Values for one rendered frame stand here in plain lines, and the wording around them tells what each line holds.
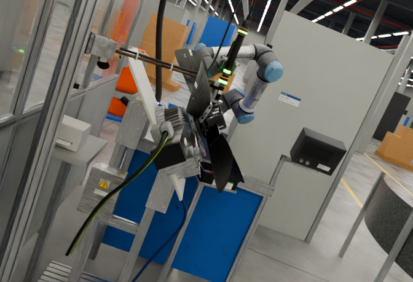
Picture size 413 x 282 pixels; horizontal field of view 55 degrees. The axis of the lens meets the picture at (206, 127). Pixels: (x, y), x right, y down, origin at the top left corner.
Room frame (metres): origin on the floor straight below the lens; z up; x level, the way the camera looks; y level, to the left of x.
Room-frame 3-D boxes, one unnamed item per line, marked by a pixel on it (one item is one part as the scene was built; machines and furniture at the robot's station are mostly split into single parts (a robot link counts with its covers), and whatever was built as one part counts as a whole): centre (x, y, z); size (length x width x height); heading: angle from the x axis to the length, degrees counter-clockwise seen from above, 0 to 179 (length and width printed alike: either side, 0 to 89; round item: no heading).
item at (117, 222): (1.75, 0.22, 0.56); 0.19 x 0.04 x 0.04; 94
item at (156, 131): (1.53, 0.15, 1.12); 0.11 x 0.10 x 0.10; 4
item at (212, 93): (1.90, 0.02, 1.31); 0.09 x 0.07 x 0.10; 129
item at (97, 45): (1.51, 0.49, 1.35); 0.10 x 0.07 x 0.08; 129
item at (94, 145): (1.75, 0.55, 0.84); 0.36 x 0.24 x 0.03; 4
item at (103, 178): (1.65, 0.33, 0.73); 0.15 x 0.09 x 0.22; 94
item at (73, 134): (1.67, 0.57, 0.91); 0.17 x 0.16 x 0.11; 94
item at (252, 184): (2.27, -0.07, 0.82); 0.90 x 0.04 x 0.08; 94
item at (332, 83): (3.77, -0.81, 1.10); 1.21 x 0.05 x 2.20; 94
